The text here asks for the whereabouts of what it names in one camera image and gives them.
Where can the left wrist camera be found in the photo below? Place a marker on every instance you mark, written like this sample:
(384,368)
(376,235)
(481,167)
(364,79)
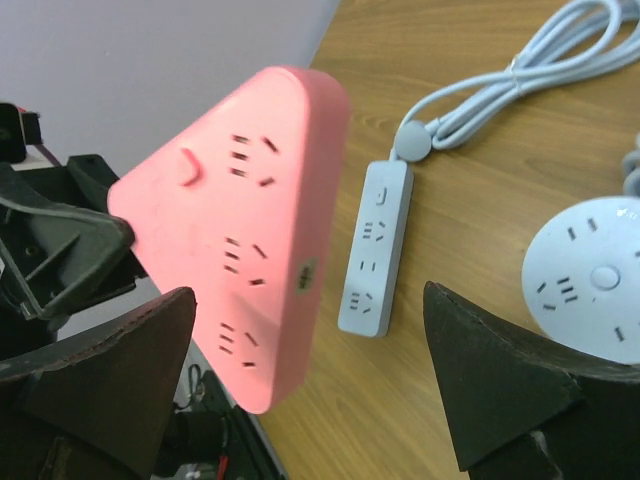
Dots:
(19,128)

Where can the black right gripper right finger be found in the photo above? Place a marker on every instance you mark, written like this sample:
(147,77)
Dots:
(521,406)

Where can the pink triangular power strip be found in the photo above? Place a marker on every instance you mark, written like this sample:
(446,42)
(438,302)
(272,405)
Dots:
(239,207)

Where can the white rectangular power strip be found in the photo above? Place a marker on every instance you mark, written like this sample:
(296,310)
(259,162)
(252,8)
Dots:
(373,265)

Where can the white round power strip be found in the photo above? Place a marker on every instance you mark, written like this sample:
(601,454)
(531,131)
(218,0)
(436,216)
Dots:
(580,278)

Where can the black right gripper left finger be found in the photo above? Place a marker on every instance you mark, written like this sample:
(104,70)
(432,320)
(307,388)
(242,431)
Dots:
(95,405)

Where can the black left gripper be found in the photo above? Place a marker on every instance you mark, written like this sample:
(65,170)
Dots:
(61,251)

